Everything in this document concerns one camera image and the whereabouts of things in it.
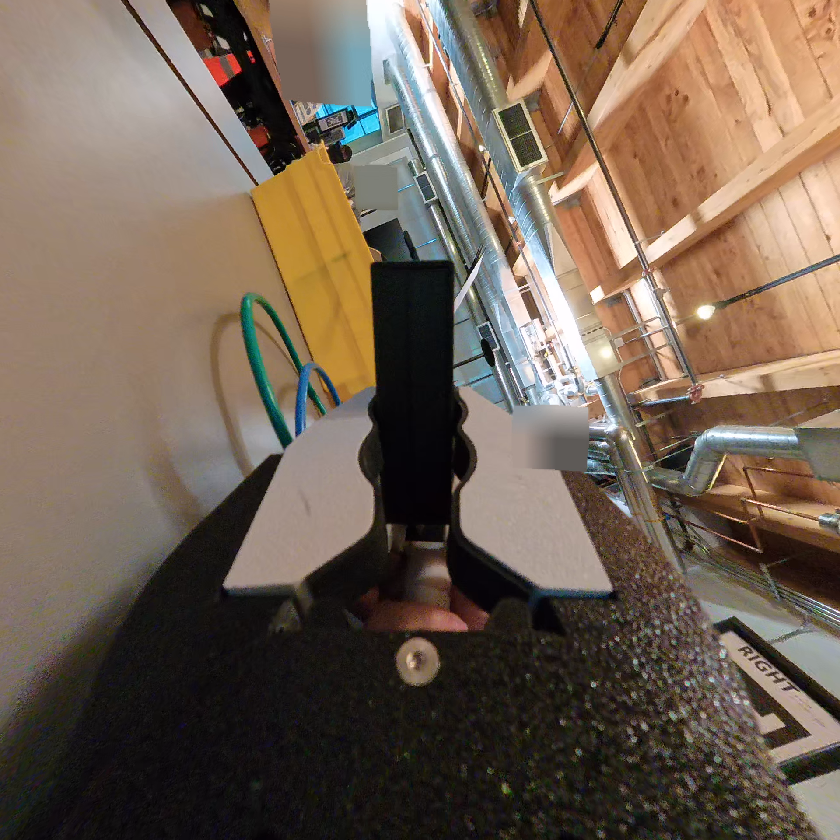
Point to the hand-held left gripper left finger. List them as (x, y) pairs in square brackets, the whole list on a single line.
[(308, 518)]

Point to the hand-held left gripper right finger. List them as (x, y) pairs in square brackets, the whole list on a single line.
[(525, 525)]

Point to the black network switch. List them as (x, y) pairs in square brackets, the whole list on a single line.
[(412, 394)]

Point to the yellow divided plastic bin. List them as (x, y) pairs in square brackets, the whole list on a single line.
[(315, 262)]

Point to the silver duct elbow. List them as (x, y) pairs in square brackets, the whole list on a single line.
[(715, 453)]

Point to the person's left hand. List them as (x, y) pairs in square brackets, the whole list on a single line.
[(413, 613)]

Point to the ceiling spot lamp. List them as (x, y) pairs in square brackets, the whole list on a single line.
[(704, 312)]

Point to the white air vent grille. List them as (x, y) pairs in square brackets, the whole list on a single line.
[(520, 134)]

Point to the rectangular metal duct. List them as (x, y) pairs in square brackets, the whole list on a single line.
[(820, 439)]

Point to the black wall screen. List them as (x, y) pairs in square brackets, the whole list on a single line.
[(387, 239)]

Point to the silver spiral air duct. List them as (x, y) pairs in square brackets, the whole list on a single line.
[(426, 131), (535, 203)]

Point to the black ceiling rail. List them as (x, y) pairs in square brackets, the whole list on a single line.
[(781, 281)]

